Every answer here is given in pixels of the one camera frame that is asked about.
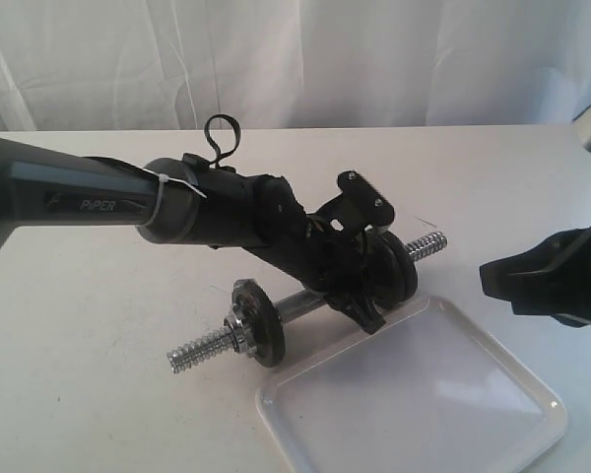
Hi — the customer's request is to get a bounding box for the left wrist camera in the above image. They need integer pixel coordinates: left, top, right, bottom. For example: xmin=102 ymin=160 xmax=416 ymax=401
xmin=314 ymin=170 xmax=395 ymax=238

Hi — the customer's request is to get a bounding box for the black weight plate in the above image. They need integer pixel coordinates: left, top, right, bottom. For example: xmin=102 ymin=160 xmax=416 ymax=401
xmin=231 ymin=279 xmax=286 ymax=368
xmin=378 ymin=232 xmax=418 ymax=309

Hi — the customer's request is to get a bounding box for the chrome spinlock collar nut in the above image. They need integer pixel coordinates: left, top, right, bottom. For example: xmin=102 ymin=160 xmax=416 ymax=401
xmin=224 ymin=304 xmax=257 ymax=358

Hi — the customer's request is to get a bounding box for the black weight plate far end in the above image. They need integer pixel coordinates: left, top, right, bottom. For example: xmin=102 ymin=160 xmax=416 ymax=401
xmin=364 ymin=231 xmax=404 ymax=310

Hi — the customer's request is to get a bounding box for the white backdrop curtain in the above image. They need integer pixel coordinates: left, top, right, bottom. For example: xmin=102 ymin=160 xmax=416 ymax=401
xmin=0 ymin=1 xmax=591 ymax=131

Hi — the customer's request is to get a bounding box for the white plastic tray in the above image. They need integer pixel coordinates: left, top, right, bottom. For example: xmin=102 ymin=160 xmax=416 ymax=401
xmin=256 ymin=297 xmax=568 ymax=472

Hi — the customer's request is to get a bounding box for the white zip tie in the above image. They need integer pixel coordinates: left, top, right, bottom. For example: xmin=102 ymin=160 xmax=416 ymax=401
xmin=140 ymin=168 xmax=208 ymax=227

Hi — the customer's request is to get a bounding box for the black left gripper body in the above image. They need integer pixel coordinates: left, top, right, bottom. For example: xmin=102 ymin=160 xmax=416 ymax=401
xmin=245 ymin=216 xmax=374 ymax=305

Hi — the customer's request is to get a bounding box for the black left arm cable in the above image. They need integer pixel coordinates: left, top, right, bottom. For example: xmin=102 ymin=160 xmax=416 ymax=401
xmin=204 ymin=113 xmax=242 ymax=171

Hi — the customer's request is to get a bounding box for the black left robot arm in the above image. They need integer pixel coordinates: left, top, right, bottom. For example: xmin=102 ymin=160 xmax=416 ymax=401
xmin=0 ymin=138 xmax=394 ymax=333

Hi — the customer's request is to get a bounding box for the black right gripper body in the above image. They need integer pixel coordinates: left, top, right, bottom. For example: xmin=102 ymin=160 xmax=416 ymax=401
xmin=512 ymin=225 xmax=591 ymax=328

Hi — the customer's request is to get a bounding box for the chrome threaded dumbbell bar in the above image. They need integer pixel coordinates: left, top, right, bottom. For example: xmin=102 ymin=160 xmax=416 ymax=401
xmin=166 ymin=231 xmax=448 ymax=373

